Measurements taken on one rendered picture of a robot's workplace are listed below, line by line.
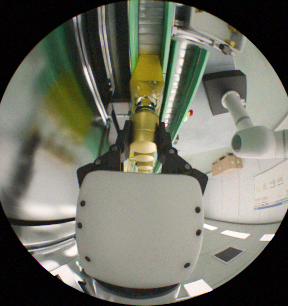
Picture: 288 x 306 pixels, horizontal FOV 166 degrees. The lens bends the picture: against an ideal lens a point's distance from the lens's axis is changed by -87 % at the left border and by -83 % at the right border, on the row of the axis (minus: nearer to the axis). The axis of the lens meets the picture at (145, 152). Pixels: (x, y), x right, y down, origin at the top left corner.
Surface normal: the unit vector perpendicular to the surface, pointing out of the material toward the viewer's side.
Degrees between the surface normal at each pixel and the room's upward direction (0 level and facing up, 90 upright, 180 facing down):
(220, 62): 0
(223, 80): 1
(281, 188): 90
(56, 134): 90
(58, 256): 90
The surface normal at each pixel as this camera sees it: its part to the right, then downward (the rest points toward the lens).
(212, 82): -0.06, 0.92
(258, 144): -1.00, 0.00
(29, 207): 1.00, 0.04
